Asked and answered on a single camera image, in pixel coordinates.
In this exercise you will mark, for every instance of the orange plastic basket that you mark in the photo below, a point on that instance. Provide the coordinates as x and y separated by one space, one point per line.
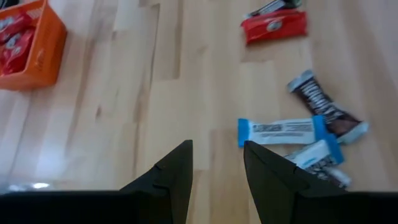
46 53

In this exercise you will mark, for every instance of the blue white Hershey's candy bar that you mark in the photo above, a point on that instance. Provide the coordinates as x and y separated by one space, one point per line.
314 154
280 131

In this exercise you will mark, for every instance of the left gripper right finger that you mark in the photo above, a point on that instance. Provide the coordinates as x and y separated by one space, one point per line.
311 207

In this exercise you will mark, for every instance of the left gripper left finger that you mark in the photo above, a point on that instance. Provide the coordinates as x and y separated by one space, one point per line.
93 207

